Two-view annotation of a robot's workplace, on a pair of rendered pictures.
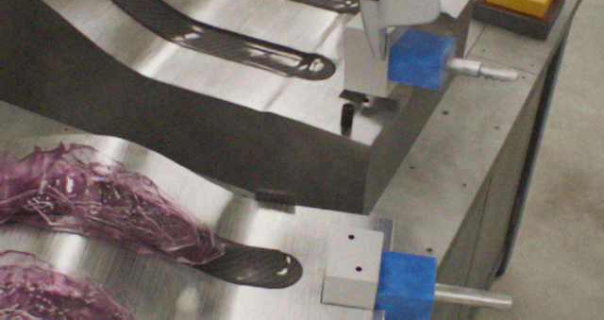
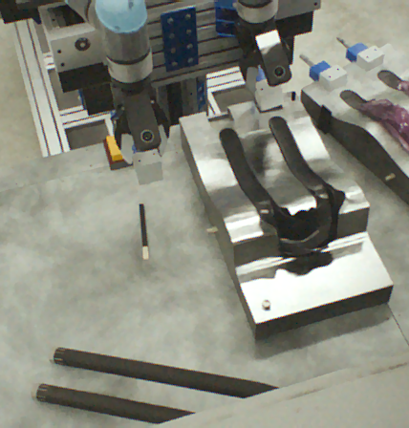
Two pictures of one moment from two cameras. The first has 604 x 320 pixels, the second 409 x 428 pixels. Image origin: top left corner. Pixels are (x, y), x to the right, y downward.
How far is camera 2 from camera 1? 1.78 m
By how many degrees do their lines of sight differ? 76
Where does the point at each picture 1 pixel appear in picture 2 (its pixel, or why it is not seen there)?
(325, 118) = (296, 104)
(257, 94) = (305, 125)
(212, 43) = (290, 158)
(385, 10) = not seen: hidden behind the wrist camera
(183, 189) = (355, 117)
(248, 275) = (355, 101)
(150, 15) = (303, 175)
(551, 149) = not seen: outside the picture
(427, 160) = not seen: hidden behind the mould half
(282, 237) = (336, 101)
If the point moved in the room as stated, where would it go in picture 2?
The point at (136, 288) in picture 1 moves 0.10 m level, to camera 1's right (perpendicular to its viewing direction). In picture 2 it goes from (397, 97) to (363, 74)
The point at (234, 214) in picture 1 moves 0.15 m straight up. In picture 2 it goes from (343, 113) to (352, 58)
